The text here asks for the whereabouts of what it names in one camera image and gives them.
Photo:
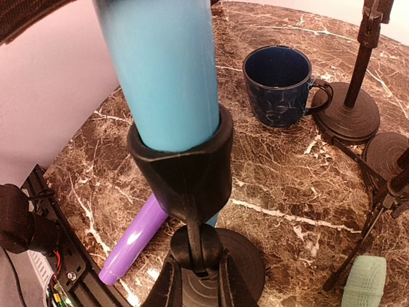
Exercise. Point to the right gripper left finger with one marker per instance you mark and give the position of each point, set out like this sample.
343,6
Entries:
167,290

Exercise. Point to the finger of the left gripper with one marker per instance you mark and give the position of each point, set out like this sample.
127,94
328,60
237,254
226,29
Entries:
19,15

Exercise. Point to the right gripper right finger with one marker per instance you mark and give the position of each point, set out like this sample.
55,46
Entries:
232,289

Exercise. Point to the purple microphone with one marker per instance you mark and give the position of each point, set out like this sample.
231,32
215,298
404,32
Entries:
137,236

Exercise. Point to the black round-base stand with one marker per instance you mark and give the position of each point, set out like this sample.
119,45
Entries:
383,151
353,116
193,186

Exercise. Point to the mint green microphone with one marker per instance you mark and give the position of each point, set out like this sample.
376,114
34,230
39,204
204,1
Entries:
366,281

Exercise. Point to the teal blue microphone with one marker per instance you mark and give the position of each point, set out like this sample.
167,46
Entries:
164,56

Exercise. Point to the black tripod shock-mount stand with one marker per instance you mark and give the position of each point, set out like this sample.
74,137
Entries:
384,195

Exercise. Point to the dark blue mug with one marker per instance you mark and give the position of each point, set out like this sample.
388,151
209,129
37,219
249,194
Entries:
278,80

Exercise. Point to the black front rail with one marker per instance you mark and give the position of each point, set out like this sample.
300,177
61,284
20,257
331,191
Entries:
78,275

